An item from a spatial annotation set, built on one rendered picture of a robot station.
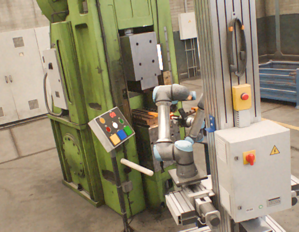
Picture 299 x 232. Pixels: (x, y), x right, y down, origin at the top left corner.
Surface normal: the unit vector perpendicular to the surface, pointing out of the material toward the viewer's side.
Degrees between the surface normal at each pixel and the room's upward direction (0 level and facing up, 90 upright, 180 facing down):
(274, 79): 89
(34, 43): 90
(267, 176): 90
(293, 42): 92
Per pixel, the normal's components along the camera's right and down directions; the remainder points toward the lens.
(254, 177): 0.21, 0.24
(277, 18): -0.88, 0.25
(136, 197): 0.61, 0.14
